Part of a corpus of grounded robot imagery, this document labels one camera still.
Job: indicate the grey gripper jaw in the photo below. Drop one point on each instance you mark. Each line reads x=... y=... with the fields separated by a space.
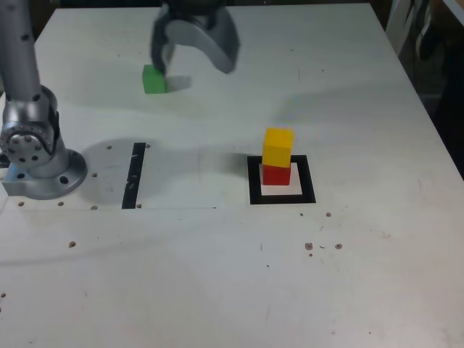
x=157 y=47
x=221 y=47

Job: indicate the green cube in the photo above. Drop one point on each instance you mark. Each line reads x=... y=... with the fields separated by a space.
x=152 y=85

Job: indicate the yellow cube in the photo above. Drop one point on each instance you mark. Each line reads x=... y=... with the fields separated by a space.
x=277 y=148

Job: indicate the red cube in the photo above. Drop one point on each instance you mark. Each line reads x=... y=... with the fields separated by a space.
x=276 y=176

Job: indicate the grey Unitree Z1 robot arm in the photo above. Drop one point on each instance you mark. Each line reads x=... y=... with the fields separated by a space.
x=21 y=79

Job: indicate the black tape square outline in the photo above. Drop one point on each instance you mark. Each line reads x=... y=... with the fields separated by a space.
x=253 y=181

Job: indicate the black tape strip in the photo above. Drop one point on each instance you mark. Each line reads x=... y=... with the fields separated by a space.
x=132 y=174

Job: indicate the white background frame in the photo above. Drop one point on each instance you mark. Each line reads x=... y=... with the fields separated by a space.
x=397 y=25

